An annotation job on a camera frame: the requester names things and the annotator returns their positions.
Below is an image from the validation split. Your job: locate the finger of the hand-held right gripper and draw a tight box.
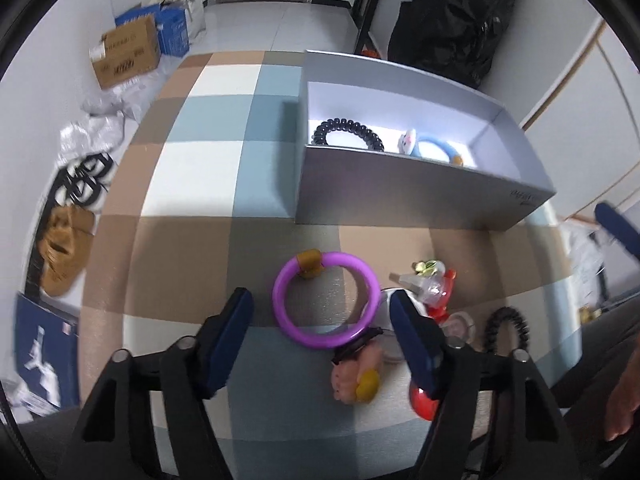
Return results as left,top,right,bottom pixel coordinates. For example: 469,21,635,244
594,201,640,263

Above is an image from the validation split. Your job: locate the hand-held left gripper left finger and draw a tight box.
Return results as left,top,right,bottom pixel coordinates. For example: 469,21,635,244
70,287,255,480

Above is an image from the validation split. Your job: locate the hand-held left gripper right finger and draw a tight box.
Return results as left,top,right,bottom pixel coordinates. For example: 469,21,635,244
390,290,583,480

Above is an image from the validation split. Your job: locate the round white pin badge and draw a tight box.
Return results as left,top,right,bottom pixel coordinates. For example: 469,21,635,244
377,287,407,362

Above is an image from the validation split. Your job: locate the clear hair clip gold charm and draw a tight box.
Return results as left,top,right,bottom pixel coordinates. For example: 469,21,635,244
390,259,448,311

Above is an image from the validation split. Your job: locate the purple bangle with orange charm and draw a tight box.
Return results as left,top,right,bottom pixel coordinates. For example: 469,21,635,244
272,249,382,352

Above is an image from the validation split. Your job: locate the red plastic bracelet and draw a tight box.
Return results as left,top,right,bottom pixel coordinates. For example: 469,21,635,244
409,269,457,420

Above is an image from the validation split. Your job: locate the pink doll charm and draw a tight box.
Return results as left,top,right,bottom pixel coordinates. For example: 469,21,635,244
330,327,386,405

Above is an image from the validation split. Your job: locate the black spiral hair tie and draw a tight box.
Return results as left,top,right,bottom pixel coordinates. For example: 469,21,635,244
484,306,530,356
312,117,385,152

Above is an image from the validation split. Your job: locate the grey cardboard box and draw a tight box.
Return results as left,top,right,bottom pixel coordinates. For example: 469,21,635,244
294,50,557,232

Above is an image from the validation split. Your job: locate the clear plastic packaging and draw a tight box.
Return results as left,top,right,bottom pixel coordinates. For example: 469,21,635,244
562,220,608,311

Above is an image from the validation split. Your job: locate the person's right leg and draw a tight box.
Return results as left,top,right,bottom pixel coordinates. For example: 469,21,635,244
550,305,640,461

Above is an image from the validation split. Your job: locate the person's leg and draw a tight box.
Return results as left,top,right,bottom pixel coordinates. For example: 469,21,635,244
550,305,640,461
15,405,83,480

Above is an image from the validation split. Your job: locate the person's bare foot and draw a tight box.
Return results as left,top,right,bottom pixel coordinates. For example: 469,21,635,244
606,355,640,442

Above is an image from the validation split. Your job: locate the brown suede shoe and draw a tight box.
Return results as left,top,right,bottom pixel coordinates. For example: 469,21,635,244
39,230,93,297
47,206,96,261

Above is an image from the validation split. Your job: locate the dark blue flat box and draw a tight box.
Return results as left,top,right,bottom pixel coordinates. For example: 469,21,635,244
14,294,81,408

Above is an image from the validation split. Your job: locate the person's left leg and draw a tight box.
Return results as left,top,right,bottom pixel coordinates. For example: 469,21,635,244
15,405,83,480

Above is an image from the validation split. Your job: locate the silver plastic bag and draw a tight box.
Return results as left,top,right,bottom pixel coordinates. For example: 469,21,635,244
60,115,126,161

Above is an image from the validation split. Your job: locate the black backpack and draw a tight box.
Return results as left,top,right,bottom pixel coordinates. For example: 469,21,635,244
387,0,523,90

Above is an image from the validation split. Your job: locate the brown cardboard box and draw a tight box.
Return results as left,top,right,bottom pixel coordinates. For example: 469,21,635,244
90,15,162,91

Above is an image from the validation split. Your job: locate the blue cardboard box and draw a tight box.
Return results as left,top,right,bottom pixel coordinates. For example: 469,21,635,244
116,4,192,57

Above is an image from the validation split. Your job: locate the white tote bag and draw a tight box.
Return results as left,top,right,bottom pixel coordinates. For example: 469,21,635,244
150,0,207,41

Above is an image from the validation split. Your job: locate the clear round plastic ring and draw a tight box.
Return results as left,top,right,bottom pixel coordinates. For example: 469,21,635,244
442,311,476,345

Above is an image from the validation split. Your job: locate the blue bracelet with white charm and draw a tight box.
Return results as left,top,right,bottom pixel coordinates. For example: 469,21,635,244
397,129,473,167

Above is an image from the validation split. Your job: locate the black sliding door frame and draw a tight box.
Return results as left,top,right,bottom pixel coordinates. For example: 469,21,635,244
352,0,386,56

